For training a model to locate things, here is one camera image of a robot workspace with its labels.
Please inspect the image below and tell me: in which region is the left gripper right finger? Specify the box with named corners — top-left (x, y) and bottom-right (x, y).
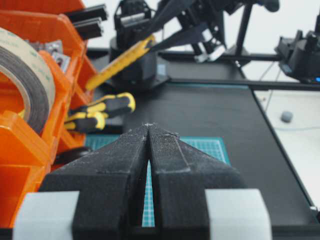
top-left (148, 125), bottom-right (247, 240)

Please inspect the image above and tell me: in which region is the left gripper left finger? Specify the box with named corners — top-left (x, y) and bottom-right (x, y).
top-left (39, 125), bottom-right (149, 240)

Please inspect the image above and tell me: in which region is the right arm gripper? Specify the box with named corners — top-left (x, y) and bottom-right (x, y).
top-left (147, 0), bottom-right (227, 63)

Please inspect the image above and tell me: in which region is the yellow utility cutter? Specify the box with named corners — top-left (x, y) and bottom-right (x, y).
top-left (85, 34), bottom-right (156, 91)

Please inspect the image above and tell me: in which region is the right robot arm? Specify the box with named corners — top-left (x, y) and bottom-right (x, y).
top-left (112, 0), bottom-right (280, 76)

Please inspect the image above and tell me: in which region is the orange container rack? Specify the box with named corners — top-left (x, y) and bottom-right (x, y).
top-left (0, 0), bottom-right (97, 229)

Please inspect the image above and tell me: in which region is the green cutting mat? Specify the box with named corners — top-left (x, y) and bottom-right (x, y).
top-left (85, 134), bottom-right (231, 228)

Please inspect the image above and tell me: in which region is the short yellow-black screwdriver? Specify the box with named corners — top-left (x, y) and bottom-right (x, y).
top-left (64, 111), bottom-right (106, 134)

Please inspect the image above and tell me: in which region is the long yellow-black screwdriver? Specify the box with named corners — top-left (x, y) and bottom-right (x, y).
top-left (69, 91), bottom-right (136, 117)

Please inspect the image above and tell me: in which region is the left black aluminium extrusion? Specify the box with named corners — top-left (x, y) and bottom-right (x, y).
top-left (64, 4), bottom-right (109, 23)

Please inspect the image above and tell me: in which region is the black aluminium extrusion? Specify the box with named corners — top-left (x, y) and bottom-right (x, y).
top-left (72, 17), bottom-right (104, 41)
top-left (64, 4), bottom-right (109, 23)

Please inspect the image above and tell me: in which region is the right black aluminium extrusion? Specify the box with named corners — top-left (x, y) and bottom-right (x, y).
top-left (72, 17), bottom-right (104, 41)

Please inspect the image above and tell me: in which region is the black device with blue light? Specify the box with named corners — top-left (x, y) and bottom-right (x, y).
top-left (275, 18), bottom-right (320, 85)

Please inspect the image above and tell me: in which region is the small grey knob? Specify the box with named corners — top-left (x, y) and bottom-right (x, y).
top-left (280, 111), bottom-right (294, 123)

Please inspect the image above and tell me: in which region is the metal corner brackets pile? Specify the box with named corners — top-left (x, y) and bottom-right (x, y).
top-left (25, 39), bottom-right (71, 73)

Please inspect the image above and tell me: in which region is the beige double-sided tape roll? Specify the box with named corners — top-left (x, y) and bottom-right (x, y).
top-left (0, 28), bottom-right (56, 134)

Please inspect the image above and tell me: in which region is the black tool handle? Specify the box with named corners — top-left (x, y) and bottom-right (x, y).
top-left (54, 146), bottom-right (93, 164)

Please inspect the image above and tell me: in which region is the black metal frame stand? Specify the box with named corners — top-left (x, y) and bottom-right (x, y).
top-left (157, 2), bottom-right (320, 91)

